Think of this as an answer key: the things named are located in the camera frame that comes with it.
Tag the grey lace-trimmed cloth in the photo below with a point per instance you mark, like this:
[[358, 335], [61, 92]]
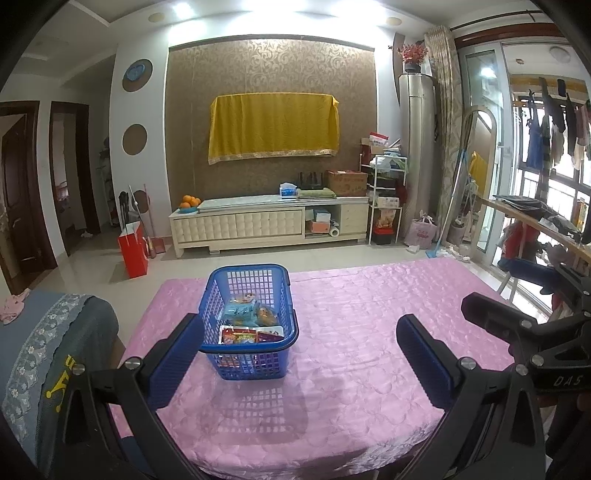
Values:
[[32, 341]]

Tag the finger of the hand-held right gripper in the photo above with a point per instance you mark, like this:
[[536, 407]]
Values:
[[494, 314], [526, 272]]

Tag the pink shopping bag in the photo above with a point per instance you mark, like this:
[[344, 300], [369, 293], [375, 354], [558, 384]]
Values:
[[425, 235]]

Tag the row of hanging laundry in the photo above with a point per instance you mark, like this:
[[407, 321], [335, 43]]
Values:
[[554, 134]]

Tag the red and white carton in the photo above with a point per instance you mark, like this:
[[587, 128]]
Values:
[[378, 138]]

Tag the dark grey bag yellow print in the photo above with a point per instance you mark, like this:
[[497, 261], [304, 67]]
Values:
[[97, 332]]

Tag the black folded cloth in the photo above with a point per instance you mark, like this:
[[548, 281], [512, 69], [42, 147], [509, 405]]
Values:
[[526, 203]]

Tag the red flower vase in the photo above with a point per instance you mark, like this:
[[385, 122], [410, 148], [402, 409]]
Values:
[[412, 53]]

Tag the dark wooden door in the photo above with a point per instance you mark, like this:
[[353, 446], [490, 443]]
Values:
[[18, 184]]

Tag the glass balcony door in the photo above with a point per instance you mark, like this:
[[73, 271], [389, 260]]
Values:
[[480, 83]]

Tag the brown cardboard box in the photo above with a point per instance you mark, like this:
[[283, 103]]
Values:
[[346, 183]]

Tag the orange printed bag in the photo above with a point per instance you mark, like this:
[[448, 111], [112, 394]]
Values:
[[385, 219]]

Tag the black router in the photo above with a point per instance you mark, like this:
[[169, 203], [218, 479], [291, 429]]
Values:
[[308, 184]]

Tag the black storage bin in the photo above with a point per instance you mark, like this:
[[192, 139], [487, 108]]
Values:
[[381, 237]]

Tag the blue plastic basket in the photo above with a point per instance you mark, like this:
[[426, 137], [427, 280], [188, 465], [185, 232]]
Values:
[[244, 349]]

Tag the pink quilted tablecloth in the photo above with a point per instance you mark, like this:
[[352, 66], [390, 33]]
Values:
[[346, 323]]

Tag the blue flat mop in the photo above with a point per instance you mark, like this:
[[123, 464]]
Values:
[[431, 253]]

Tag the pile of oranges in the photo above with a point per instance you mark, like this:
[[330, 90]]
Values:
[[190, 201]]

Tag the round wall disc blue plate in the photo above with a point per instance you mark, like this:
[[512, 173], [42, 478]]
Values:
[[137, 74]]

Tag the red paper bag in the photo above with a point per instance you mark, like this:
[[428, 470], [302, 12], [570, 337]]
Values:
[[134, 251]]

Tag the wooden clothes rack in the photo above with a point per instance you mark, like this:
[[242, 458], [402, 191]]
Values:
[[508, 208]]

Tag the brown round wall disc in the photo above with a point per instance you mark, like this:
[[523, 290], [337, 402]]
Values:
[[135, 138]]

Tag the dark wooden door frame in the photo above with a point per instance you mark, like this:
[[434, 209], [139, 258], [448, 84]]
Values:
[[93, 184]]

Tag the silver standing air conditioner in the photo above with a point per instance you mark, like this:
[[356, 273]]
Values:
[[418, 161]]

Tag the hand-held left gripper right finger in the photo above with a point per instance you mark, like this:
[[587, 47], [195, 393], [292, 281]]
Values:
[[422, 364]]

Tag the patterned beige curtain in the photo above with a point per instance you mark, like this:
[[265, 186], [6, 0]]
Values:
[[443, 115]]

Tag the small pink cloth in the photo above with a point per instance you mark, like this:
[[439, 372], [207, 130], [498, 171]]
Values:
[[11, 307]]

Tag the blue fruit plate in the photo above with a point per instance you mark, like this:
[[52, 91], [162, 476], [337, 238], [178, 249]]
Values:
[[187, 211]]

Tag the blue tissue box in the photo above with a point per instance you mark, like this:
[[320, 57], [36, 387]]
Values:
[[287, 191]]

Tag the arched floor mirror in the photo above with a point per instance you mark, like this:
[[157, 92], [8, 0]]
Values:
[[485, 138]]

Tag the red clear-window snack packet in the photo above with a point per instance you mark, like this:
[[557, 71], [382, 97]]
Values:
[[270, 336]]

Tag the light blue biscuit packet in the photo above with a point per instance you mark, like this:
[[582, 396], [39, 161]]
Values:
[[238, 316]]

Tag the white metal rack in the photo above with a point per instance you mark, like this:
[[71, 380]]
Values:
[[369, 226]]

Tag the blue and white box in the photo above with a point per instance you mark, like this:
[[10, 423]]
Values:
[[322, 215]]

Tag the red dustpan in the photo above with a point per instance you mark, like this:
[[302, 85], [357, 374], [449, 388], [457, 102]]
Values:
[[158, 247]]

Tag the green folded cloth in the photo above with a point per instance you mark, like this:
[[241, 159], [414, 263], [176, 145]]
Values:
[[318, 194]]

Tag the cream television cabinet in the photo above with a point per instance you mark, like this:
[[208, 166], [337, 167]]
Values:
[[240, 226]]

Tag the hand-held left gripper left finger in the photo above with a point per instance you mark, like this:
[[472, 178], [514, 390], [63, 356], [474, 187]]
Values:
[[175, 355]]

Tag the yellow television cover cloth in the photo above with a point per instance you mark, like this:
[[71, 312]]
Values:
[[272, 124]]

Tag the black folded stand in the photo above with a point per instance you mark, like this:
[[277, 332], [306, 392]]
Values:
[[123, 207]]

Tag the white paper towel roll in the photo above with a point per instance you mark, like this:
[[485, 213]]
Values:
[[334, 230]]

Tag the orange box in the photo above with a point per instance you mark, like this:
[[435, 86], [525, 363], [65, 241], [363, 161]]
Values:
[[318, 227]]

